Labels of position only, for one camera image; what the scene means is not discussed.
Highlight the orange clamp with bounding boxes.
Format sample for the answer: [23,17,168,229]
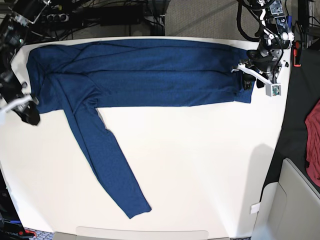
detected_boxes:
[293,40,302,68]

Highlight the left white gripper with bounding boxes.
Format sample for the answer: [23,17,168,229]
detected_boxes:
[231,49,289,91]

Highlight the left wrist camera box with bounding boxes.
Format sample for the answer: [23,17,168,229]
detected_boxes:
[265,83,282,97]

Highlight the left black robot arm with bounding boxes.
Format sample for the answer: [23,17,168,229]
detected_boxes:
[231,0,295,97]

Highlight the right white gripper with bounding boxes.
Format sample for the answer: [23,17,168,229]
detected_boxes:
[0,81,40,126]

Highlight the blue long-sleeve T-shirt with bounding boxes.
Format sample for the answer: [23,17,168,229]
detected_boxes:
[26,39,253,218]

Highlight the beige plastic bin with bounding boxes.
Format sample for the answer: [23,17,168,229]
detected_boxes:
[251,158,320,240]

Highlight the red cloth pile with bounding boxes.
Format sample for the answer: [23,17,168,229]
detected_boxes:
[305,101,320,187]

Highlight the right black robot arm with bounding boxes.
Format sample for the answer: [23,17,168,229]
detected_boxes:
[0,0,51,126]

